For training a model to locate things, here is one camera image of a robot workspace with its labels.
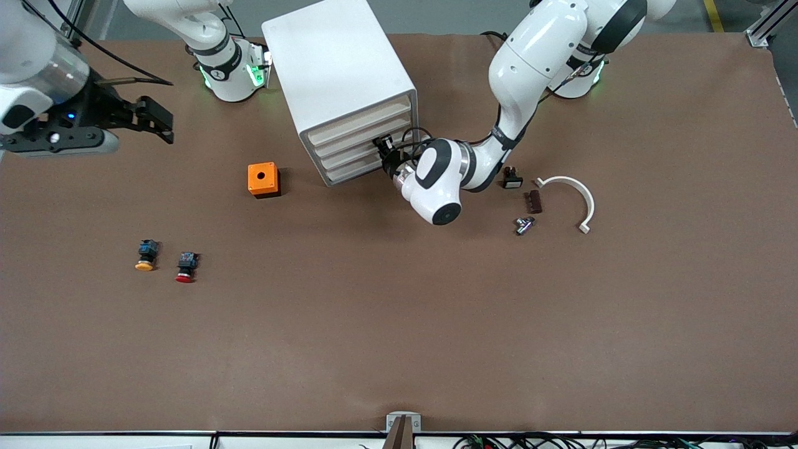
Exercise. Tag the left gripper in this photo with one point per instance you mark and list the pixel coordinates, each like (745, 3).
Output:
(392, 160)

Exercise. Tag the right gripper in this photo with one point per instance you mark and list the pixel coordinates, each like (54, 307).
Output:
(101, 106)

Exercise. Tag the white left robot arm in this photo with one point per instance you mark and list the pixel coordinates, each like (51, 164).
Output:
(536, 56)

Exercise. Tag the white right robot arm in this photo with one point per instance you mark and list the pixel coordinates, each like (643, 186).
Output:
(218, 68)

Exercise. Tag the black square white-faced button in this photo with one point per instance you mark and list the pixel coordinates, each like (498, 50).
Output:
(512, 182)

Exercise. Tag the yellow mushroom push button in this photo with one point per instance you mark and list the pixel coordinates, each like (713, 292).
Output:
(148, 252)

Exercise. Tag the red mushroom push button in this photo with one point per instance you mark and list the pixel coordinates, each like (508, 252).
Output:
(187, 262)

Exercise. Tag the orange box with hole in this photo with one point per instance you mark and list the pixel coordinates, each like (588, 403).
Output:
(254, 182)

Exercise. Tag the chrome valve fitting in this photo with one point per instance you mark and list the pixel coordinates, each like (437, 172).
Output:
(523, 227)

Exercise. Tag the dark brown cylindrical capacitor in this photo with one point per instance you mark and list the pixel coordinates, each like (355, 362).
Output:
(535, 202)

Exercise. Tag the white curved plastic bracket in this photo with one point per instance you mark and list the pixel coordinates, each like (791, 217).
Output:
(588, 202)

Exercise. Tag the grey metal mount bracket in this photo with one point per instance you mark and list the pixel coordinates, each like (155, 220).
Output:
(394, 416)

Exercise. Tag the brown camera pole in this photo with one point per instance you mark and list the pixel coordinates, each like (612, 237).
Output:
(401, 436)

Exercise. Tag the aluminium frame profile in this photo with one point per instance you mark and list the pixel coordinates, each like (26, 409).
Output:
(764, 34)

